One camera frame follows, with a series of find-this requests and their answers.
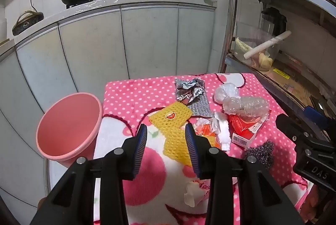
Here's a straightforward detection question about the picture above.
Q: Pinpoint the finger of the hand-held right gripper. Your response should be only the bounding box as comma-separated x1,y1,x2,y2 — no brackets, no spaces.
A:
304,106,331,137
276,113,309,142

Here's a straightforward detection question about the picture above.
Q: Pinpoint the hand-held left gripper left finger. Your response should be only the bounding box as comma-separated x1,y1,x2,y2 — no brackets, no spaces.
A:
30,124,148,225

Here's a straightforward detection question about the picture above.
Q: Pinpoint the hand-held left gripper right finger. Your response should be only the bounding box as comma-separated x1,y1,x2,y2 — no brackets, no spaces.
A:
185,123,306,225

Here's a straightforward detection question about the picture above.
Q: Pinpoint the orange snack wrapper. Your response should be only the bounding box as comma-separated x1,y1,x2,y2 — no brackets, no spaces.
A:
194,120,219,148

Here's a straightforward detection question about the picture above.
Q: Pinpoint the yellow foam fruit net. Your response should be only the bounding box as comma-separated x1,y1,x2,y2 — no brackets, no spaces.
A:
149,102,219,168

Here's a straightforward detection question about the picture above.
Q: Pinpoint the steel wool scrubber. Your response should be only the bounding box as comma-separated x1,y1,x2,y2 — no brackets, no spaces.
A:
244,140,275,170

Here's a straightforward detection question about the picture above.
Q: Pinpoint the silver foil sheet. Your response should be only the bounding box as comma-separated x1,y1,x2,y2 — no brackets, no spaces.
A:
175,78,214,118

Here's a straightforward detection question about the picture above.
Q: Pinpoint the white pink snack wrapper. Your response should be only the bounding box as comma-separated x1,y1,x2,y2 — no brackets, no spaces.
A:
184,178,238,208

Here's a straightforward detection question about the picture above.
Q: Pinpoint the red cardboard box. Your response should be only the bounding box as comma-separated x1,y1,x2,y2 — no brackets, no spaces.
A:
227,113,265,148

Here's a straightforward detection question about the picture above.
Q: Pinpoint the foil wrapper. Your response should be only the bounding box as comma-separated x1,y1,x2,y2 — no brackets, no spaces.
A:
176,78,206,106

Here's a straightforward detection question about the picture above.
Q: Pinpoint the white plastic bag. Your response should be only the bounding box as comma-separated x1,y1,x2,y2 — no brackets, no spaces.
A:
214,83,240,105

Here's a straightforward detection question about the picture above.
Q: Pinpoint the pink plastic bucket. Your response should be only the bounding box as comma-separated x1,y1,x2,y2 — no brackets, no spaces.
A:
36,92,103,163

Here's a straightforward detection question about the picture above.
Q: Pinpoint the person's right hand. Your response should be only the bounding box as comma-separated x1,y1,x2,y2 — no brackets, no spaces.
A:
299,182,328,224

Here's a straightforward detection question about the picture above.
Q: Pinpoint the flat cardboard sheet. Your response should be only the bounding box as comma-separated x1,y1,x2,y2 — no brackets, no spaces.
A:
262,57,326,110

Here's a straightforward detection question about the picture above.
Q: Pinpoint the pink dotted printed blanket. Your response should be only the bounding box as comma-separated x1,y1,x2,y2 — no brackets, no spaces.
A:
93,72,315,225

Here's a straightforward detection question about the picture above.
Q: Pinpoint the white rolling pin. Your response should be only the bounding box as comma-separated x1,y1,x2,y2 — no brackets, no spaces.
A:
243,30,292,59

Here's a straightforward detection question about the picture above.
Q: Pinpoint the clear plastic container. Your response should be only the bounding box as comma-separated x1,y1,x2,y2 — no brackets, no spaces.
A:
234,22,281,72

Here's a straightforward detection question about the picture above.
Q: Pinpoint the white kitchen cabinet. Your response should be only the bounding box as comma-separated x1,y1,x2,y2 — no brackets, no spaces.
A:
0,0,218,215

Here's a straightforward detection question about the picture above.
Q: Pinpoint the black clay pot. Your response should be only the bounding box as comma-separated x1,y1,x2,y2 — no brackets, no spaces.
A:
12,10,45,36

